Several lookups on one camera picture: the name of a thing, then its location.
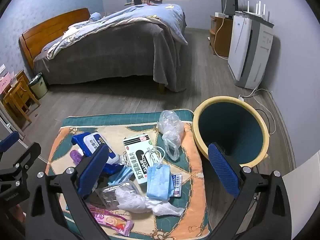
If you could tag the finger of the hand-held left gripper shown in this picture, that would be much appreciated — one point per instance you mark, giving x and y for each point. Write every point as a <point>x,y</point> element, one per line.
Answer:
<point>25,155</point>
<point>10,140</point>

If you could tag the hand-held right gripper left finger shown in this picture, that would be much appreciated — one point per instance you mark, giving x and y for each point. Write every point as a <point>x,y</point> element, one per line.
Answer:
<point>91,167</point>

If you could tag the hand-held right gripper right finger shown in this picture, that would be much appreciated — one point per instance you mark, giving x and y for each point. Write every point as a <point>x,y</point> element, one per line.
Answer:
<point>222,170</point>

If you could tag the small purple bottle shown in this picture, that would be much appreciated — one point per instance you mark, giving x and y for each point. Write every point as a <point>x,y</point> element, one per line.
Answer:
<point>76,156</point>

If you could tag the blue wet wipes pack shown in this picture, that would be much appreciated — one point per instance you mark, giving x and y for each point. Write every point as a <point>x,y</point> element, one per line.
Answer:
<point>92,140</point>

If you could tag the silver foil wrapper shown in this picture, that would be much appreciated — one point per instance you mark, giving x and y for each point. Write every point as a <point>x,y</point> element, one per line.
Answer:
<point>110,192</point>

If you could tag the blue face mask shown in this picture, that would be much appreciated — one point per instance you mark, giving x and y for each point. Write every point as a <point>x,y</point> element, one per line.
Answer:
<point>122,176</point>
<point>157,182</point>

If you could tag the teal bin with yellow rim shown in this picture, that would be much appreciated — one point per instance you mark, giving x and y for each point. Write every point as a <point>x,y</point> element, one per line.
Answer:
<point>225,125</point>

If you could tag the white medicine box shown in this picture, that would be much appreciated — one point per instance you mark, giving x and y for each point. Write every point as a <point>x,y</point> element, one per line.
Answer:
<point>137,155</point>

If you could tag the blue and white sachet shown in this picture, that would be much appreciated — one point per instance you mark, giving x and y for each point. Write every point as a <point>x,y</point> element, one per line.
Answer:
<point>177,187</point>

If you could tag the textured white tissue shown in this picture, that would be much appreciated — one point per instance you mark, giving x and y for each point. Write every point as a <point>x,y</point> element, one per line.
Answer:
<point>130,198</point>

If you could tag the pink snack wrapper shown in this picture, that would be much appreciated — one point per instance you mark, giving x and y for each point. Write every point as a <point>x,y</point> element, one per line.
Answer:
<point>112,221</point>

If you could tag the clear plastic bag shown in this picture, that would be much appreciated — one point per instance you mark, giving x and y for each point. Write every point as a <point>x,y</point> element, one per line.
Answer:
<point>171,127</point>

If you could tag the teal and orange printed mat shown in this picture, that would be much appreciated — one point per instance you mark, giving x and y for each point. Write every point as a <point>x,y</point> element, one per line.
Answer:
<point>190,170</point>

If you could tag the wooden nightstand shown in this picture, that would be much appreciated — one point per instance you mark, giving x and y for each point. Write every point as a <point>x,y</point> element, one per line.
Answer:
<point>17,92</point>

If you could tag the pink box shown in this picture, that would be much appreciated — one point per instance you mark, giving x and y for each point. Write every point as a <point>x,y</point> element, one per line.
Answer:
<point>6,81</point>

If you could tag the small lined waste bin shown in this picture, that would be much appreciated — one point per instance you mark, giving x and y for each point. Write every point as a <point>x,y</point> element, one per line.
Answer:
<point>40,87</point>

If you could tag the white power strip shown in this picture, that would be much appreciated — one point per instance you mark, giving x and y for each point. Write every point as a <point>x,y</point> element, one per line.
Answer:
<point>241,97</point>

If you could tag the white panelled cabinet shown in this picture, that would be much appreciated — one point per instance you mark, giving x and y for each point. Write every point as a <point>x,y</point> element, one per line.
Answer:
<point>300,187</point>

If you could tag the bed with grey cover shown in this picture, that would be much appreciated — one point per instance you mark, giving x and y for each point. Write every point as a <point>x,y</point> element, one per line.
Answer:
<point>112,55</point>

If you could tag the white air purifier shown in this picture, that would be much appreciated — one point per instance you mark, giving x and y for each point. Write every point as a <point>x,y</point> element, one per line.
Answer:
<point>242,50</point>

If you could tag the wooden headboard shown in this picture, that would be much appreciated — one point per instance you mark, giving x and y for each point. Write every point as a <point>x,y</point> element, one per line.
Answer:
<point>50,22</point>

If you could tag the wooden media cabinet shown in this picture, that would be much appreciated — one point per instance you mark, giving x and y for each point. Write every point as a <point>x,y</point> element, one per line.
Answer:
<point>222,37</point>

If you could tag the small blue cushion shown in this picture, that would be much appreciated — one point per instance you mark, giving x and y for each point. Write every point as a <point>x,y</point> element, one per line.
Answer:
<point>96,16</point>

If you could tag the small white set-top box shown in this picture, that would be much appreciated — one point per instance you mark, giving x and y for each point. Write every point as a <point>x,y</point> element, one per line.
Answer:
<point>220,14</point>

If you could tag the white router with antennas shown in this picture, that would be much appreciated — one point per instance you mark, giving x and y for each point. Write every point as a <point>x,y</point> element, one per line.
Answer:
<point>250,13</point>

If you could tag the blue cartoon quilt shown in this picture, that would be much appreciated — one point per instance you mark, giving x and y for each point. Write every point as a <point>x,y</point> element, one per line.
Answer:
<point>140,15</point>

